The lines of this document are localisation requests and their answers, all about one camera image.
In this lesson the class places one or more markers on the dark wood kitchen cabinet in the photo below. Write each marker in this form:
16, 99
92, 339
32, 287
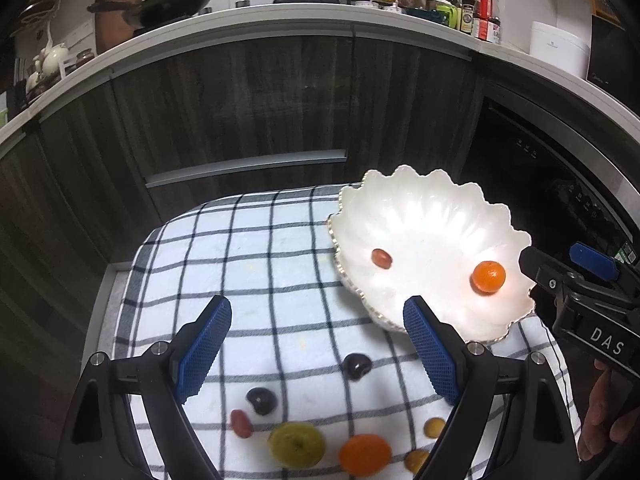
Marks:
225, 100

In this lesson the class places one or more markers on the brown lidded jar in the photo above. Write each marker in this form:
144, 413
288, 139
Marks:
84, 57

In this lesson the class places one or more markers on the white rice cooker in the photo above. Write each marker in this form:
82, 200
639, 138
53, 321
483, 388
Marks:
560, 50

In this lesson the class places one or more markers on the dark bottle with label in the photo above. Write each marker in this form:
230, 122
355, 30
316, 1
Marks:
468, 12

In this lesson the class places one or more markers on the green plum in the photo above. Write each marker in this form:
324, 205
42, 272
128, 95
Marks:
296, 443

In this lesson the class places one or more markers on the white scalloped bowl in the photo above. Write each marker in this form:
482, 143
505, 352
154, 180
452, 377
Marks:
425, 220

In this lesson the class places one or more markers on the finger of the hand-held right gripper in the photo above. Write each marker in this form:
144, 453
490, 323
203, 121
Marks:
592, 260
545, 267

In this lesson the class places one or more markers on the red liquid bottle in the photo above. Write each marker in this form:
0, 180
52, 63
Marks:
487, 7

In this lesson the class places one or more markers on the white teapot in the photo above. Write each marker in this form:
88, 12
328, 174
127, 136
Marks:
54, 58

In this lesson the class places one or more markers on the person's right hand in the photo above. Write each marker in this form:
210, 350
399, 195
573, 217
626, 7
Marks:
602, 410

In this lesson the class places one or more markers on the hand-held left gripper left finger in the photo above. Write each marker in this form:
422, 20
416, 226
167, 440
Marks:
205, 345

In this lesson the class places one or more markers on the red grape tomato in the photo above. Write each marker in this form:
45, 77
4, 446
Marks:
381, 258
241, 422

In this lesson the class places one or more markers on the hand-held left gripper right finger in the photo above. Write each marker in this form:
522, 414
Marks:
430, 345

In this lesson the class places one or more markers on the black wok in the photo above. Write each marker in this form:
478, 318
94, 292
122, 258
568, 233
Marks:
160, 5

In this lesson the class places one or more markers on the checkered white cloth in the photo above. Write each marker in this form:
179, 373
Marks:
300, 270

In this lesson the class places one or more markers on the black panel appliance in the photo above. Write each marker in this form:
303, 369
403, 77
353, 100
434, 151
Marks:
615, 55

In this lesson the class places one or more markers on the black built-in dishwasher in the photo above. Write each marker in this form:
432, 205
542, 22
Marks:
540, 170

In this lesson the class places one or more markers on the orange tangerine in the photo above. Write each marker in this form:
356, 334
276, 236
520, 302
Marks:
488, 276
365, 455

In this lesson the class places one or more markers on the yellow cherry tomato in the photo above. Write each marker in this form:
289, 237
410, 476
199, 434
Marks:
434, 427
416, 460

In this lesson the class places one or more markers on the dark purple plum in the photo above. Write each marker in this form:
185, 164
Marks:
355, 366
261, 400

